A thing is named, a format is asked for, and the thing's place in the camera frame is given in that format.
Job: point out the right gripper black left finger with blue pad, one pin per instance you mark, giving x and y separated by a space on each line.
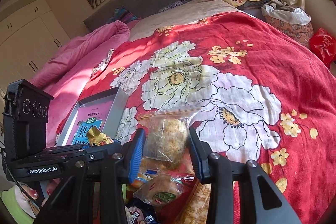
72 201

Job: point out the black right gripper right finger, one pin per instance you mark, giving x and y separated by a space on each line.
260 199

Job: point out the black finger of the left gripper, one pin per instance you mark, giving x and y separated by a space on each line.
102 149

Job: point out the yellow cartoon snack stick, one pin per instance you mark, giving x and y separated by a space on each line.
97 138

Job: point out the clear bag flaky pastry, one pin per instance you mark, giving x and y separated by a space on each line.
167 133

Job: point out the grey tray with pink book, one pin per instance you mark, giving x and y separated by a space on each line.
102 110

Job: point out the dark blue snack wrapper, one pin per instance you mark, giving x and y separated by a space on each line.
139 212

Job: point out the round pastry green label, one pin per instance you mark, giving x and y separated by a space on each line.
161 190

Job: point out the orange biscuit packet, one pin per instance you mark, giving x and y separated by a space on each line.
195 212

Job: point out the pink quilt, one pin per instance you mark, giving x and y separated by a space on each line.
65 75

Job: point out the red floral blanket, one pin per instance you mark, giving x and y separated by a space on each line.
263 97

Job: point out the white wardrobe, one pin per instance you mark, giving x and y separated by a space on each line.
29 38

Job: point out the blue patterned pillow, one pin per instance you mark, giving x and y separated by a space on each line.
123 15

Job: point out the red plastic bag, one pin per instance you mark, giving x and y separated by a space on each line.
323 45

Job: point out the floral bag with white cloth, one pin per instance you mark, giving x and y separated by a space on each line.
294 22

